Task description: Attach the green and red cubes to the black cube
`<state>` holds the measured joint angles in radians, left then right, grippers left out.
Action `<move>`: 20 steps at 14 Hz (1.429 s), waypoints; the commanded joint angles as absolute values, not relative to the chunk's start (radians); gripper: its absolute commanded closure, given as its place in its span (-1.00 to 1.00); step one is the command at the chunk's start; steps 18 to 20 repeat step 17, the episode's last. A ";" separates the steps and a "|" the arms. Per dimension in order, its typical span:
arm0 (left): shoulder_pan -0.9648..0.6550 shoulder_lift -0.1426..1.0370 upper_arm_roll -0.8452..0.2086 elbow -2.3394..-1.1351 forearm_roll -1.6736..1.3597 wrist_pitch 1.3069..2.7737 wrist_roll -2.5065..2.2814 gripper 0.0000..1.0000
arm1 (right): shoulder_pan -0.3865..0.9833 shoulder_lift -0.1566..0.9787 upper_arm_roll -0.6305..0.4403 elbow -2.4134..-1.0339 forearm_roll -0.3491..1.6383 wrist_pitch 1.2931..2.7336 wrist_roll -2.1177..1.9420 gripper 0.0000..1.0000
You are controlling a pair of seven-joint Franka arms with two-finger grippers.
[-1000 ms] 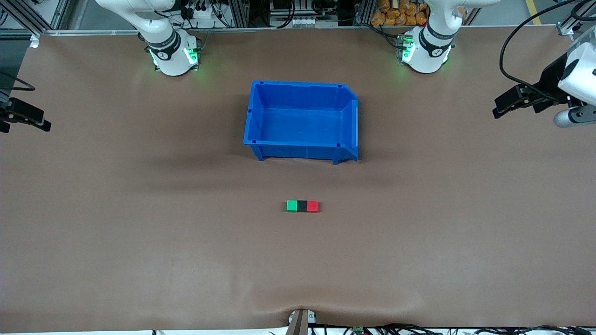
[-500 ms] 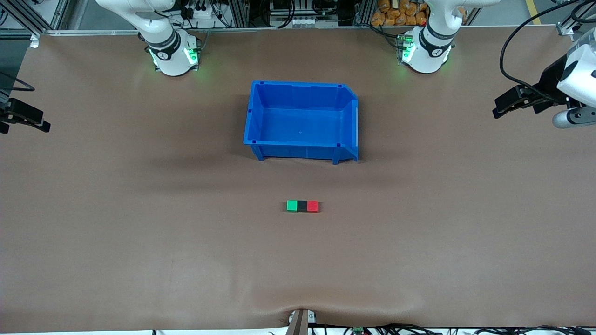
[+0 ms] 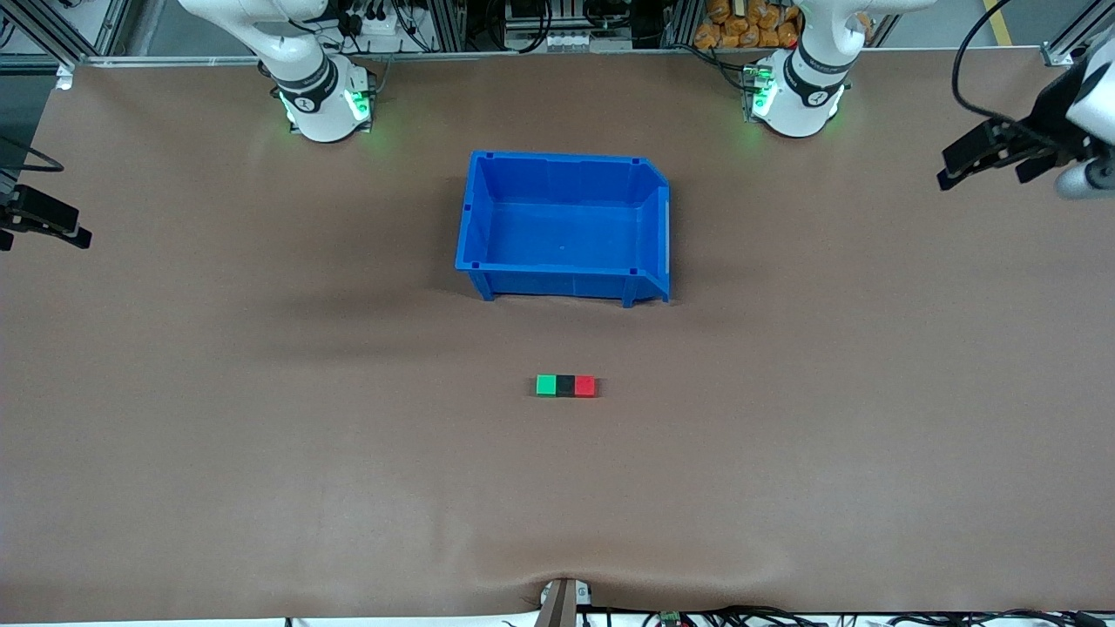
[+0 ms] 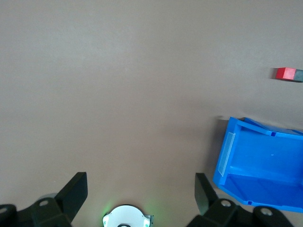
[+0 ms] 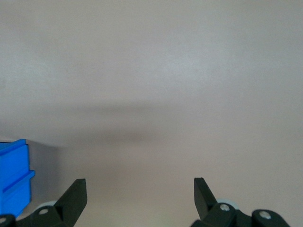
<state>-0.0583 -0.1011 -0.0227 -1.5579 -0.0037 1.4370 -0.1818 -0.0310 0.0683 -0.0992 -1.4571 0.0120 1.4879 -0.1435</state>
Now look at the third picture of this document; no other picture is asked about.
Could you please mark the white power strip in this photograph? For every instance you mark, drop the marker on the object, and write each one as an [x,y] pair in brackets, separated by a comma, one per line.
[383,22]

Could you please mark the orange snack bags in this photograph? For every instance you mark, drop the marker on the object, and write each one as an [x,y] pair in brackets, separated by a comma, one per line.
[740,26]

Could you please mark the small green connector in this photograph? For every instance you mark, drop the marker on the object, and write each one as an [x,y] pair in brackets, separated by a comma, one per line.
[670,618]

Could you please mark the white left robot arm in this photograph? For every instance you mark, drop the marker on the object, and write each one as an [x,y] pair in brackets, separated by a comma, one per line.
[801,96]

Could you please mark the black cube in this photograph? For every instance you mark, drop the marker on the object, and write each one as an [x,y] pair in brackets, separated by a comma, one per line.
[566,387]

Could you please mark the diagonal aluminium strut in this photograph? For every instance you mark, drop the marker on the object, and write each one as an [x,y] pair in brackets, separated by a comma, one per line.
[52,35]
[1076,43]

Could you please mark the grey control box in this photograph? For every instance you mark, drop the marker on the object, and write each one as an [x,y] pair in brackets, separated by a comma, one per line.
[566,35]

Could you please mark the aluminium corner bracket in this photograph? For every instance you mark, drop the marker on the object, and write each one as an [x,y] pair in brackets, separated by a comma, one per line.
[64,77]

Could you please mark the aluminium table edge rail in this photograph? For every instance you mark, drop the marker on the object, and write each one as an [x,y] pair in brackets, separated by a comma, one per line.
[523,56]

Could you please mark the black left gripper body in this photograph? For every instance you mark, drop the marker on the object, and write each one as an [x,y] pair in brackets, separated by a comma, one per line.
[1051,116]

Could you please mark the green cube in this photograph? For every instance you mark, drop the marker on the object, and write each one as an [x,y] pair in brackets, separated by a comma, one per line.
[546,386]

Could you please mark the blue plastic bin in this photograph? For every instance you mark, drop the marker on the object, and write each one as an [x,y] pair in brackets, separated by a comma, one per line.
[562,226]

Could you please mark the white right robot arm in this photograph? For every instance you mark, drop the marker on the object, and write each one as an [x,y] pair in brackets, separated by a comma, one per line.
[309,87]

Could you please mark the aluminium frame post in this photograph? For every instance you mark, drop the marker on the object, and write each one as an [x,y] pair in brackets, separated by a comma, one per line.
[449,26]
[679,24]

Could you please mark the red cube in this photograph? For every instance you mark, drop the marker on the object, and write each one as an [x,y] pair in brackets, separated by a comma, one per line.
[585,387]

